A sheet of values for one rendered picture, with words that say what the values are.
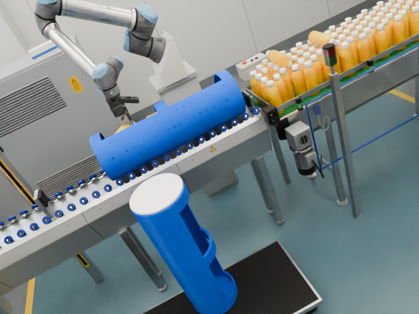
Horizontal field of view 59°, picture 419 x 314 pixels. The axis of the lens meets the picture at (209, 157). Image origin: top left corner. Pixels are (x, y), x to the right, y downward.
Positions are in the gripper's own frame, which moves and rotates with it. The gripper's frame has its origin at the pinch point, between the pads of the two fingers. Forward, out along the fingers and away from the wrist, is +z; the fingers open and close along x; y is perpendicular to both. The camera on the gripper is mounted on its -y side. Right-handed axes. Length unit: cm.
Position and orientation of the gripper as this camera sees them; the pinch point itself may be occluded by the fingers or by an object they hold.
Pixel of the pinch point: (133, 123)
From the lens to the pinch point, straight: 220.8
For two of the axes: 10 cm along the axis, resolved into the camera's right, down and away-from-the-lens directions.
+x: 3.4, 4.4, -8.3
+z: 3.3, 7.7, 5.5
